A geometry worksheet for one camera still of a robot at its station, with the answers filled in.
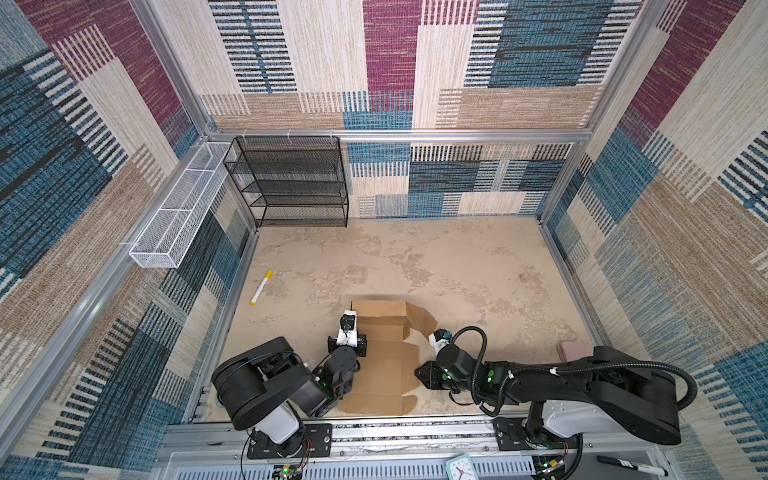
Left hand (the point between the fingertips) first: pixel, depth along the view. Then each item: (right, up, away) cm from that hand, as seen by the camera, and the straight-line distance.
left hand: (355, 320), depth 86 cm
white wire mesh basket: (-57, +26, +7) cm, 63 cm away
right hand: (+18, -15, -3) cm, 24 cm away
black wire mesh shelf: (-26, +45, +24) cm, 57 cm away
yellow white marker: (-33, +7, +16) cm, 37 cm away
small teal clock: (+26, -29, -18) cm, 43 cm away
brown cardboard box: (+10, -15, -1) cm, 18 cm away
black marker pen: (+66, -29, -17) cm, 74 cm away
